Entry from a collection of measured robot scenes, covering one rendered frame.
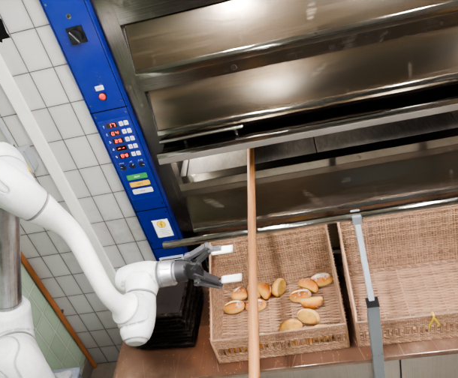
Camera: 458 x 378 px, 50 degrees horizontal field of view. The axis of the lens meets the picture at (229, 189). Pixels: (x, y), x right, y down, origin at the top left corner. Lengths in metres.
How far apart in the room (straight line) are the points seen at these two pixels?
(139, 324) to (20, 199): 0.53
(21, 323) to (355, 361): 1.25
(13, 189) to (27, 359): 0.55
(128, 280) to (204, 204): 0.66
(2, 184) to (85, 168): 0.83
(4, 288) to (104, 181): 0.70
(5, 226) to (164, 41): 0.83
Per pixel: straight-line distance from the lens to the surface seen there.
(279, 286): 2.29
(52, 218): 1.46
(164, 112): 1.95
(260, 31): 1.79
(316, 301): 2.21
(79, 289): 2.72
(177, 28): 1.83
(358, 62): 1.90
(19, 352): 1.66
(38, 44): 1.97
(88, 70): 1.91
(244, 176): 2.09
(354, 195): 2.18
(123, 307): 1.58
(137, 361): 2.33
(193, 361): 2.23
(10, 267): 1.70
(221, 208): 2.20
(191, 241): 1.83
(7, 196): 1.39
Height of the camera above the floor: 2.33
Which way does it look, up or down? 35 degrees down
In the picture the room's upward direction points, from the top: 16 degrees counter-clockwise
